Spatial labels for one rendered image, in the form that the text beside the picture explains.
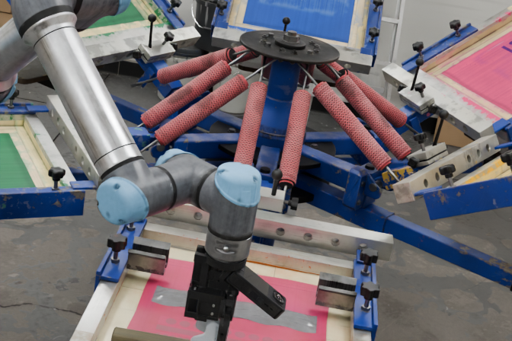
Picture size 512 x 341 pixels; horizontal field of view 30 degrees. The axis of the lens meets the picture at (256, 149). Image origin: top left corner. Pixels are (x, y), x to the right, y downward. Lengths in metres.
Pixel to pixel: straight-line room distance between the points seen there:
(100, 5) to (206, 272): 0.49
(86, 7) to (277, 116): 1.25
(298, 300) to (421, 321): 2.01
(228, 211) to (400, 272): 3.01
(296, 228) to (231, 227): 0.80
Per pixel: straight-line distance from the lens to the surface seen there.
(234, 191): 1.51
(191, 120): 2.67
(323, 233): 2.33
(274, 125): 2.81
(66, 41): 1.57
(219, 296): 1.60
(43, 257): 4.14
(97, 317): 1.95
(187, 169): 1.57
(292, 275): 2.28
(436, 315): 4.24
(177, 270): 2.22
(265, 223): 2.32
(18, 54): 1.86
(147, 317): 2.04
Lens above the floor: 2.05
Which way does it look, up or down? 22 degrees down
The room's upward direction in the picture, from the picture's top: 10 degrees clockwise
